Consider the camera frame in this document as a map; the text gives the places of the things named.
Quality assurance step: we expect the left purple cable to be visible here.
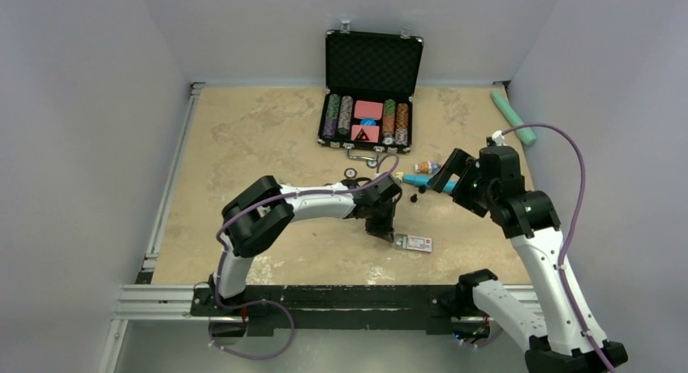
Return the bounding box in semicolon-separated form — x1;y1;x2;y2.
206;154;402;360

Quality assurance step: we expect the mint green cylinder tool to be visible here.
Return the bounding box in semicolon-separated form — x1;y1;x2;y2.
491;91;537;146

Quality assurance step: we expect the red white staple box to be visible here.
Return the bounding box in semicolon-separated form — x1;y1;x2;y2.
391;234;433;253

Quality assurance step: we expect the aluminium frame rail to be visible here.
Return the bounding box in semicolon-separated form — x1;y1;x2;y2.
98;82;207;372

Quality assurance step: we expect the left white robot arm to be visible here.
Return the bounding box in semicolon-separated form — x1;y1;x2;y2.
210;174;402;315

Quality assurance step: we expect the small colourful figurine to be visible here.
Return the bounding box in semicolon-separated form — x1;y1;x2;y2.
414;161;442;175

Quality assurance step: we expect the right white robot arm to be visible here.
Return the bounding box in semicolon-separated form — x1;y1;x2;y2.
428;145;629;372

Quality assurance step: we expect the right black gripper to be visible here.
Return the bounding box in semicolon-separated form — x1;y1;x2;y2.
428;148;497;217

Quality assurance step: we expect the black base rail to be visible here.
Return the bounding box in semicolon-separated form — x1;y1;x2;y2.
190;285;492;341

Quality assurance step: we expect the black poker chip case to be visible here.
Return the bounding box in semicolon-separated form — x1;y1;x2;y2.
316;29;424;154

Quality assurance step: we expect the blue pen tool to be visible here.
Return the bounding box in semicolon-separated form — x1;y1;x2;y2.
401;174;458;193

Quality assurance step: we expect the pink card deck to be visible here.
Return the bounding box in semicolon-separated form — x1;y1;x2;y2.
353;100;384;121
350;125;381;143

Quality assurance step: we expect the purple cable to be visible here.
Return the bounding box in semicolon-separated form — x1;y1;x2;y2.
206;154;402;360
492;123;617;373

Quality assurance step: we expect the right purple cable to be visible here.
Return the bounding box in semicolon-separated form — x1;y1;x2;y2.
492;123;617;373

